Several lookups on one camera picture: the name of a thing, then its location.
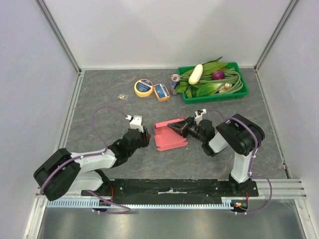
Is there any red blue drink can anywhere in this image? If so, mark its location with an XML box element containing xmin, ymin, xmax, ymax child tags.
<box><xmin>170</xmin><ymin>74</ymin><xmax>180</xmax><ymax>95</ymax></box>

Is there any green plastic tray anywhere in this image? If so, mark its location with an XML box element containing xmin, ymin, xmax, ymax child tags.
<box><xmin>177</xmin><ymin>62</ymin><xmax>249</xmax><ymax>104</ymax></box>

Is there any orange blue sponge block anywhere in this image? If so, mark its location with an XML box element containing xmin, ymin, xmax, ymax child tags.
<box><xmin>154</xmin><ymin>83</ymin><xmax>170</xmax><ymax>102</ymax></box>

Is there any white cucumber vegetable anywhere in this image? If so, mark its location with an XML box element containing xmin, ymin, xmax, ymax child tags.
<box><xmin>188</xmin><ymin>64</ymin><xmax>203</xmax><ymax>85</ymax></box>

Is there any purple onion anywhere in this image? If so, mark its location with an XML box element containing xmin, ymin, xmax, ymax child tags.
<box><xmin>212</xmin><ymin>70</ymin><xmax>225</xmax><ymax>80</ymax></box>

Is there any green long beans bundle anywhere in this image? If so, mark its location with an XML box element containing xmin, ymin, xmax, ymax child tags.
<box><xmin>176</xmin><ymin>68</ymin><xmax>244</xmax><ymax>98</ymax></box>

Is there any yellow tape roll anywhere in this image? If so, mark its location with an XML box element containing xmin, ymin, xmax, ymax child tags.
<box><xmin>134</xmin><ymin>79</ymin><xmax>153</xmax><ymax>98</ymax></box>

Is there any pink cardboard box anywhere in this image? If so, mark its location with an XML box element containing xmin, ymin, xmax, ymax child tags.
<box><xmin>154</xmin><ymin>118</ymin><xmax>188</xmax><ymax>151</ymax></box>

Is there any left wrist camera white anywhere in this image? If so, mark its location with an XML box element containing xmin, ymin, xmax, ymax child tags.
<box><xmin>126</xmin><ymin>115</ymin><xmax>144</xmax><ymax>132</ymax></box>

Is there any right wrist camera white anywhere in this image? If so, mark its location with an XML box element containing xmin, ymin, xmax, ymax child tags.
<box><xmin>194</xmin><ymin>109</ymin><xmax>207</xmax><ymax>125</ymax></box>

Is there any mushroom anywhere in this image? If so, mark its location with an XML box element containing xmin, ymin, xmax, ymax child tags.
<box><xmin>219</xmin><ymin>83</ymin><xmax>232</xmax><ymax>93</ymax></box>

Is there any grey cable duct rail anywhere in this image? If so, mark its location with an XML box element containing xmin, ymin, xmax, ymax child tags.
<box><xmin>46</xmin><ymin>198</ymin><xmax>237</xmax><ymax>209</ymax></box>

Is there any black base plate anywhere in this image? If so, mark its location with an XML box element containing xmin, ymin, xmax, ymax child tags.
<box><xmin>81</xmin><ymin>178</ymin><xmax>260</xmax><ymax>205</ymax></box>

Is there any green leafy vegetable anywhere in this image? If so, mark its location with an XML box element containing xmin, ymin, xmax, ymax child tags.
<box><xmin>177</xmin><ymin>56</ymin><xmax>229</xmax><ymax>98</ymax></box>

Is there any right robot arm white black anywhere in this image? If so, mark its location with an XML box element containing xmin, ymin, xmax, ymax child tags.
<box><xmin>168</xmin><ymin>114</ymin><xmax>265</xmax><ymax>196</ymax></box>

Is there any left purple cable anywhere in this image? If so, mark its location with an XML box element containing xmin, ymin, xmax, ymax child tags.
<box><xmin>39</xmin><ymin>106</ymin><xmax>133</xmax><ymax>214</ymax></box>

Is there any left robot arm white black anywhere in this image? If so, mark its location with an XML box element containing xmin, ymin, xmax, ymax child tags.
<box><xmin>33</xmin><ymin>126</ymin><xmax>151</xmax><ymax>201</ymax></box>

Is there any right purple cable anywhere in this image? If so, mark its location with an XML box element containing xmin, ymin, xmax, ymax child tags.
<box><xmin>205</xmin><ymin>109</ymin><xmax>274</xmax><ymax>216</ymax></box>

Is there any purple cable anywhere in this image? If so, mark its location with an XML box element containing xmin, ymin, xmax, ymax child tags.
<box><xmin>39</xmin><ymin>106</ymin><xmax>133</xmax><ymax>214</ymax></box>
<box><xmin>205</xmin><ymin>109</ymin><xmax>274</xmax><ymax>216</ymax></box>

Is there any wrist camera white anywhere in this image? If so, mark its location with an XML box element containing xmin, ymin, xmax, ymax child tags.
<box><xmin>194</xmin><ymin>109</ymin><xmax>207</xmax><ymax>125</ymax></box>
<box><xmin>126</xmin><ymin>115</ymin><xmax>144</xmax><ymax>132</ymax></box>

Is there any small clear plastic bag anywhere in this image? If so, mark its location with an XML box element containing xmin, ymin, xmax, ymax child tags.
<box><xmin>118</xmin><ymin>94</ymin><xmax>129</xmax><ymax>101</ymax></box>

